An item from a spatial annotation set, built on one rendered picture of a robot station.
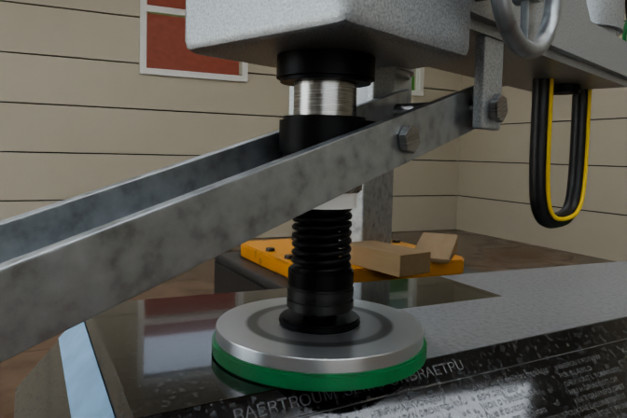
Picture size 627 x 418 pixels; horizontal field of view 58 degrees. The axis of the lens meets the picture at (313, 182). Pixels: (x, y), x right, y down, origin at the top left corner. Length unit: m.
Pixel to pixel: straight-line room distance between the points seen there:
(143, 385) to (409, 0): 0.40
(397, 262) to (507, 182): 6.48
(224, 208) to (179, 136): 6.23
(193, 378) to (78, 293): 0.20
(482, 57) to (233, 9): 0.30
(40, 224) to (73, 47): 6.13
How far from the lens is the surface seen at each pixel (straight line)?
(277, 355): 0.51
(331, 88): 0.55
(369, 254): 1.36
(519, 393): 0.66
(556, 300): 0.89
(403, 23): 0.50
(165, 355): 0.60
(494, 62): 0.71
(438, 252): 1.54
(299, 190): 0.47
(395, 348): 0.54
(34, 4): 6.66
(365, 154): 0.53
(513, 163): 7.66
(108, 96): 6.55
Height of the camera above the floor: 1.05
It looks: 3 degrees down
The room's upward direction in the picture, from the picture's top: 1 degrees clockwise
